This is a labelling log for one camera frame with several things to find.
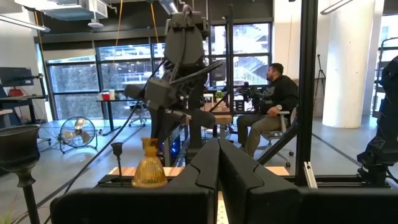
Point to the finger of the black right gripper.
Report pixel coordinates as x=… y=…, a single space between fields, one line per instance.
x=161 y=127
x=195 y=137

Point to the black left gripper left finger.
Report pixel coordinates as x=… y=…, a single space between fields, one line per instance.
x=140 y=205

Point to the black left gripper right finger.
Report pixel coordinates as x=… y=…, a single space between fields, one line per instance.
x=295 y=205

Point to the amber ribbed glass candle holder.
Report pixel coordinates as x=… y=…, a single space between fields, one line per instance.
x=149 y=174

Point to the tall black candlestick holder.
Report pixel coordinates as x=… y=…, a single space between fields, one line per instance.
x=17 y=146
x=117 y=148

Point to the black background robot arm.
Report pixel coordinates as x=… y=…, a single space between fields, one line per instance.
x=252 y=95

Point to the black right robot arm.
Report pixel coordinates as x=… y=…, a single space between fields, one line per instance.
x=185 y=43

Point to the grey office chair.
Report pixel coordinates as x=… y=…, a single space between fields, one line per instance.
x=139 y=113

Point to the wooden workstation table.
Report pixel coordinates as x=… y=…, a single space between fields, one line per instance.
x=224 y=119

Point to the small green potted plant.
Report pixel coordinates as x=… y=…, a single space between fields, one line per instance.
x=219 y=95

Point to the white cup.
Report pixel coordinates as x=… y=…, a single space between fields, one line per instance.
x=112 y=94

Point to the black-legged table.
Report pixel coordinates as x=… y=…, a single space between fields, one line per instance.
x=109 y=115

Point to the red cup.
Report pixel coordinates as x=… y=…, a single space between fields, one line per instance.
x=105 y=96

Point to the white perforated metal riser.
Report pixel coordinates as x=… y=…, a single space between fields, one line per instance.
x=222 y=211

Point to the white office chair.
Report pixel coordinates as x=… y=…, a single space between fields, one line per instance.
x=283 y=123

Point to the black floor fan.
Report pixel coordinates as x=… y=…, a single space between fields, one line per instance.
x=77 y=130

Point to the white ceiling light bar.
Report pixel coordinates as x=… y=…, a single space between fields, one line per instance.
x=25 y=23
x=335 y=7
x=168 y=6

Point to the person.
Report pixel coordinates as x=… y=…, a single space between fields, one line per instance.
x=280 y=93

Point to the white ceiling device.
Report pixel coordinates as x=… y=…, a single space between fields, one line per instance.
x=95 y=23

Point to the black tripod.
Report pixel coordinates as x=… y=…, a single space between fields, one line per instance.
x=320 y=77

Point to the black standing desk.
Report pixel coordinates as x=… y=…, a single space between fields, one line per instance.
x=25 y=98

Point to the red object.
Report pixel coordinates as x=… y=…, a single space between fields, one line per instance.
x=15 y=92

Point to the dark computer monitor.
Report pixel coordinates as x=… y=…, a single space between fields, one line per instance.
x=15 y=76

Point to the silver corner bracket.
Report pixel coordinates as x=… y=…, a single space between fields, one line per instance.
x=311 y=175

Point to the black upright post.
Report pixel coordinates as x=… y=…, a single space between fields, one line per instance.
x=231 y=62

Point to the black aluminium table frame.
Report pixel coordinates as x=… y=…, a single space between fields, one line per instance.
x=306 y=93

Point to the white ceiling air duct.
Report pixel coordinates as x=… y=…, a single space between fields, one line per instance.
x=62 y=9

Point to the black metal rack frame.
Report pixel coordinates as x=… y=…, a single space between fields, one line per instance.
x=381 y=49

